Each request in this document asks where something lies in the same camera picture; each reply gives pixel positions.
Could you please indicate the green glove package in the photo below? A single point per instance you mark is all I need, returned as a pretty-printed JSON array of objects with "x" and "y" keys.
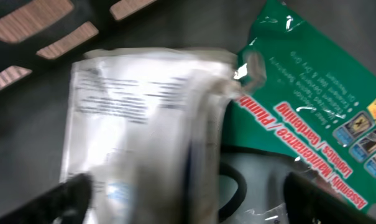
[{"x": 306, "y": 98}]

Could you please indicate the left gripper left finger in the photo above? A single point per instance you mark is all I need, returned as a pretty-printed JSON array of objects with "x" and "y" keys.
[{"x": 67, "y": 203}]

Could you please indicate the white foil pouch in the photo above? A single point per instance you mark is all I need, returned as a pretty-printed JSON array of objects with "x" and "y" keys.
[{"x": 145, "y": 124}]

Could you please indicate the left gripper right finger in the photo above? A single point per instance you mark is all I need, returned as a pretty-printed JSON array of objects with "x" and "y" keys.
[{"x": 307, "y": 203}]

